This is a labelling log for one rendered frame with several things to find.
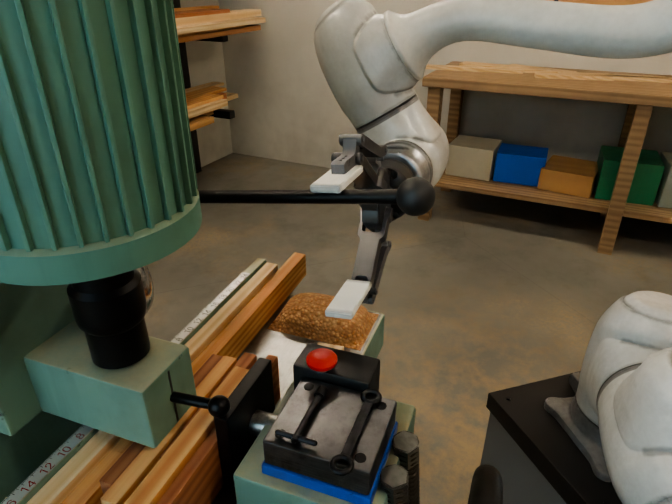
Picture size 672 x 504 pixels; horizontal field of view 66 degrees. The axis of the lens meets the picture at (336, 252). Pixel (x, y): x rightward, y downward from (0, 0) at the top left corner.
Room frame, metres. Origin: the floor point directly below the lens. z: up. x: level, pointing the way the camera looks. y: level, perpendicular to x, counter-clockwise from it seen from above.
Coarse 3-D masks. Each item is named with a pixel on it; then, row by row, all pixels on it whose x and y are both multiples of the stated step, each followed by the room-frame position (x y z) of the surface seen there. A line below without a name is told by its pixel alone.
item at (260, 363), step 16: (256, 368) 0.41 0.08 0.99; (240, 384) 0.39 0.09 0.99; (256, 384) 0.39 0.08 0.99; (272, 384) 0.42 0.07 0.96; (240, 400) 0.37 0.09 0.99; (256, 400) 0.39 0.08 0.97; (272, 400) 0.42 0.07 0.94; (224, 416) 0.35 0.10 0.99; (240, 416) 0.36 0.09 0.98; (256, 416) 0.38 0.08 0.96; (272, 416) 0.38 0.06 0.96; (224, 432) 0.34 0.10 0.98; (240, 432) 0.36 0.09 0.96; (256, 432) 0.37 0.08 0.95; (224, 448) 0.34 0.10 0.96; (240, 448) 0.36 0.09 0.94; (224, 464) 0.34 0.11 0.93; (224, 480) 0.35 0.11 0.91
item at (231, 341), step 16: (304, 256) 0.75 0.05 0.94; (288, 272) 0.70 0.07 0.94; (304, 272) 0.75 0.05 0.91; (272, 288) 0.65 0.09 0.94; (288, 288) 0.69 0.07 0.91; (256, 304) 0.61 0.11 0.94; (272, 304) 0.64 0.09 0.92; (240, 320) 0.57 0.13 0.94; (256, 320) 0.59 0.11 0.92; (224, 336) 0.54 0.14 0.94; (240, 336) 0.55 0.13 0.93; (208, 352) 0.50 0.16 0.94; (224, 352) 0.52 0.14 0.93; (240, 352) 0.55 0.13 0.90; (192, 368) 0.47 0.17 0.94; (112, 448) 0.36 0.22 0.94; (112, 464) 0.34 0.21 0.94; (96, 480) 0.32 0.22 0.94; (80, 496) 0.30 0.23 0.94; (96, 496) 0.31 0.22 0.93
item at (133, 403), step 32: (32, 352) 0.39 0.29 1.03; (64, 352) 0.39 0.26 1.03; (160, 352) 0.39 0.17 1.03; (32, 384) 0.38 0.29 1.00; (64, 384) 0.36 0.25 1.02; (96, 384) 0.35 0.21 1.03; (128, 384) 0.34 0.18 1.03; (160, 384) 0.35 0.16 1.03; (192, 384) 0.39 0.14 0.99; (64, 416) 0.37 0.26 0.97; (96, 416) 0.35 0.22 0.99; (128, 416) 0.34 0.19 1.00; (160, 416) 0.35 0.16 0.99
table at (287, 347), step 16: (272, 320) 0.63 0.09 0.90; (256, 336) 0.59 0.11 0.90; (272, 336) 0.59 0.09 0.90; (288, 336) 0.59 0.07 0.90; (368, 336) 0.59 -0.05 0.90; (256, 352) 0.55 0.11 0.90; (272, 352) 0.55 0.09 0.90; (288, 352) 0.55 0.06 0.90; (352, 352) 0.55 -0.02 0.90; (368, 352) 0.57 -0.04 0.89; (288, 368) 0.52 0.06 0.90; (288, 384) 0.49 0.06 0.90; (224, 496) 0.33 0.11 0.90
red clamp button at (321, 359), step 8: (312, 352) 0.40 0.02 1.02; (320, 352) 0.40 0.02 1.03; (328, 352) 0.40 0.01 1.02; (312, 360) 0.39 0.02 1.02; (320, 360) 0.39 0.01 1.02; (328, 360) 0.39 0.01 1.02; (336, 360) 0.39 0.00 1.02; (312, 368) 0.38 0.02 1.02; (320, 368) 0.38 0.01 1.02; (328, 368) 0.38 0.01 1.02
